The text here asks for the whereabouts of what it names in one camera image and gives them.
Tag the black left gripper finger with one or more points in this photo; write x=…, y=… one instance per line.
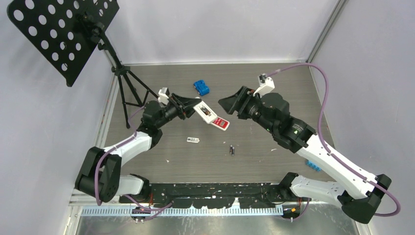
x=185, y=101
x=186, y=112

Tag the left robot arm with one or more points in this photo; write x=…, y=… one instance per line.
x=100, y=173

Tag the blue toy car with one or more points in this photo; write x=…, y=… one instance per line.
x=201, y=87

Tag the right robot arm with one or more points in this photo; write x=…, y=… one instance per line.
x=355, y=191

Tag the black music stand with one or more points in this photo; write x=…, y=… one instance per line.
x=66, y=33

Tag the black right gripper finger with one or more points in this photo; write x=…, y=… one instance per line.
x=241, y=94
x=239, y=107

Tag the white battery cover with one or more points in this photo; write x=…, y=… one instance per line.
x=193, y=140

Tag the blue green white block stack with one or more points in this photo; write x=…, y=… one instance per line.
x=313, y=166

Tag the aluminium rail frame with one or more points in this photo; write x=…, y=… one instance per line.
x=208, y=209

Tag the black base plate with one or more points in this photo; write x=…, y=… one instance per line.
x=217, y=195

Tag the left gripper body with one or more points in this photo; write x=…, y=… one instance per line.
x=172, y=110

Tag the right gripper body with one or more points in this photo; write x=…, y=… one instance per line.
x=253, y=109

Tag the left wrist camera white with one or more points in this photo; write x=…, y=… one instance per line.
x=163, y=96

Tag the red and white remote control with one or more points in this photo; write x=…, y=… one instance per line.
x=220, y=123

